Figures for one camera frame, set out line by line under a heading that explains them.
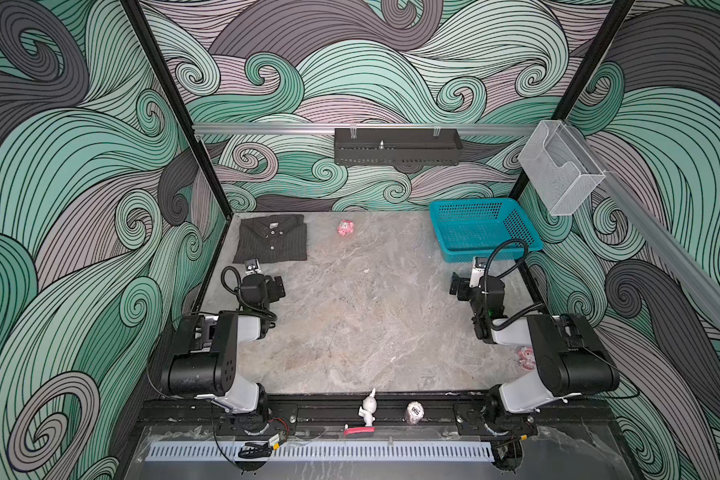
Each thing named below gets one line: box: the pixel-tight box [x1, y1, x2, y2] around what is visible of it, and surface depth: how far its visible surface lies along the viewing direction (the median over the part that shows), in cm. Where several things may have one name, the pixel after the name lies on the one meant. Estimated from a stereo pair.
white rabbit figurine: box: [358, 388, 377, 427], surface depth 74 cm
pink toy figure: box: [337, 220, 355, 237], surface depth 115 cm
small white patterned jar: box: [405, 401, 425, 425], surface depth 71 cm
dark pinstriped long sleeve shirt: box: [233, 214, 307, 264], surface depth 109 cm
